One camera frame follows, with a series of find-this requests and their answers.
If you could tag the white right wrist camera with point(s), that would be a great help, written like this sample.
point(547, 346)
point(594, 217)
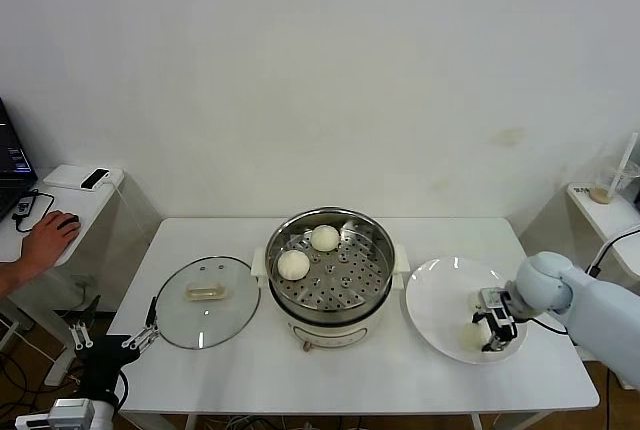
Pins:
point(494, 298)

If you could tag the white steamed baozi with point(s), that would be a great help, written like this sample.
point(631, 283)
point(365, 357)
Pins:
point(471, 337)
point(293, 265)
point(325, 238)
point(475, 301)

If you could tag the bare human forearm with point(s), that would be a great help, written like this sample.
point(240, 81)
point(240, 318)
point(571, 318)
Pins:
point(11, 280)

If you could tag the stainless steel steamer basket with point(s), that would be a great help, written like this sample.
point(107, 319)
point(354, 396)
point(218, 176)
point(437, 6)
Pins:
point(382, 275)

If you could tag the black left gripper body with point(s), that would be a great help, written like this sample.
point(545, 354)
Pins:
point(107, 365)

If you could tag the round glass pot lid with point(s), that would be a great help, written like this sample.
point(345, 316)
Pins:
point(220, 320)

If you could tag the round white plate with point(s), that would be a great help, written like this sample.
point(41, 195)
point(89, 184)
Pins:
point(440, 335)

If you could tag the small black white device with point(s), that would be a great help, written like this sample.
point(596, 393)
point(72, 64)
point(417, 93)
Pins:
point(94, 179)

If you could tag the black laptop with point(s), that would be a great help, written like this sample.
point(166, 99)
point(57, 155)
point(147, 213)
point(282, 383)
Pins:
point(12, 160)

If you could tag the small printed card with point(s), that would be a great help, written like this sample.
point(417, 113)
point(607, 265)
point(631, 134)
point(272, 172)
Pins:
point(581, 190)

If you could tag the flat white box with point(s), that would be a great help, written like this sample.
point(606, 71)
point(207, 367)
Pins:
point(62, 177)

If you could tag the white side desk with laptop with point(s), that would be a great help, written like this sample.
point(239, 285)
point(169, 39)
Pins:
point(87, 205)

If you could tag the bare human hand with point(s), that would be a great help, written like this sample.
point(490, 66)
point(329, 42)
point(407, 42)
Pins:
point(47, 242)

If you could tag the cream electric cooker pot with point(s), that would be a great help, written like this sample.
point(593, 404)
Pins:
point(330, 335)

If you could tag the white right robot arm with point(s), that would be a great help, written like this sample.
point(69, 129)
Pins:
point(590, 300)

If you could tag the white side desk with cup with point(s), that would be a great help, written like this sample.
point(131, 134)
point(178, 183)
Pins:
point(610, 215)

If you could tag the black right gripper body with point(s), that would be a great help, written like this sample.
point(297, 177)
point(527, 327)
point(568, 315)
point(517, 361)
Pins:
point(506, 324)

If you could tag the black computer mouse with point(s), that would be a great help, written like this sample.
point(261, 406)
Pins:
point(71, 222)

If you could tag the clear plastic drink cup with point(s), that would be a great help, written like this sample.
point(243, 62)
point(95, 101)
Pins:
point(602, 192)

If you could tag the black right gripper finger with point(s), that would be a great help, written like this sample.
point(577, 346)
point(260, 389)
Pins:
point(495, 344)
point(480, 317)

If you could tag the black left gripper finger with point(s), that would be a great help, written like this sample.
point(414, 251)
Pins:
point(82, 335)
point(147, 332)

